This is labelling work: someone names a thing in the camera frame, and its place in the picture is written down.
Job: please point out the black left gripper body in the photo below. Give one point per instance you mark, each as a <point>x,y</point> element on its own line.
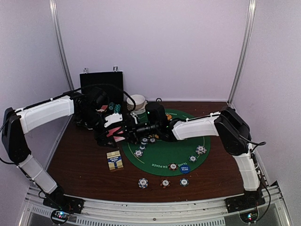
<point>98,135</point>

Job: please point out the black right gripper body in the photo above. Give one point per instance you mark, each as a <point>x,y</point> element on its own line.
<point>137,132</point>

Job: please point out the pink backed card deck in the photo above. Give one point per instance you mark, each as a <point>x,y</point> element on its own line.
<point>116,133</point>

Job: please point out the orange big blind button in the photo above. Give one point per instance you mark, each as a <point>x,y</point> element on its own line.
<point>169,117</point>

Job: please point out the blue white chip stack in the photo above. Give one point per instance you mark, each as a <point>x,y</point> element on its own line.
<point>143,183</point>

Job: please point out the blue small blind button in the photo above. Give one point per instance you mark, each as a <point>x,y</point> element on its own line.
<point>184,169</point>

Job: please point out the single blue chip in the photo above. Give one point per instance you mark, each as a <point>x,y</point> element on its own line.
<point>192,158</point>

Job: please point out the dark blue green chip stack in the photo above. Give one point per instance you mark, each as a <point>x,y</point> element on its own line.
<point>184,182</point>

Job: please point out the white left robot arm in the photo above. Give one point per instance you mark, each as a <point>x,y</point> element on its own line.
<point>21,121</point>

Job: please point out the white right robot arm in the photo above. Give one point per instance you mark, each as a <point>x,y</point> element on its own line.
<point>226,124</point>

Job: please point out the white scalloped dish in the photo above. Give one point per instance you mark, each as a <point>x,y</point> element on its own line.
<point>142,109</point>

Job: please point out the red playing card deck case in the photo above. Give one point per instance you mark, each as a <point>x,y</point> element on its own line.
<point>103,108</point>

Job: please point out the teal chip row in case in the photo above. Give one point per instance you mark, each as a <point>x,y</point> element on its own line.
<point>117,108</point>

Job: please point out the dark blue chips in case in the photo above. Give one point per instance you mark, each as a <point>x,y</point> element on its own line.
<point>111,106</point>

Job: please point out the white ceramic bowl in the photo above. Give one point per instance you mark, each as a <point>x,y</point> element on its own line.
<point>135,101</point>

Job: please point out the gold card box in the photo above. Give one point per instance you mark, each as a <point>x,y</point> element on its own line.
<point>114,160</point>

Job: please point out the green round poker mat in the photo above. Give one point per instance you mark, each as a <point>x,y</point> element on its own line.
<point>158,156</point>

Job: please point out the black poker chip case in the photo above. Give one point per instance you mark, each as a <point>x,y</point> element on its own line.
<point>110,82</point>

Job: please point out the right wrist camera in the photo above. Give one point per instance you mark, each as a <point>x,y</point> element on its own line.
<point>156,113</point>

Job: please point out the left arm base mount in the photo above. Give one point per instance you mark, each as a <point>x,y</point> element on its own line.
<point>58,200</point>

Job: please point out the aluminium front rail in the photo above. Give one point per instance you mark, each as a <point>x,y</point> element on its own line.
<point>210,212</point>

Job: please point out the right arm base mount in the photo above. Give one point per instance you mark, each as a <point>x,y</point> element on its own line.
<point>249,200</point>

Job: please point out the aluminium frame post left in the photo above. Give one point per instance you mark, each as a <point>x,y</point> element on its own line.
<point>59,39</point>

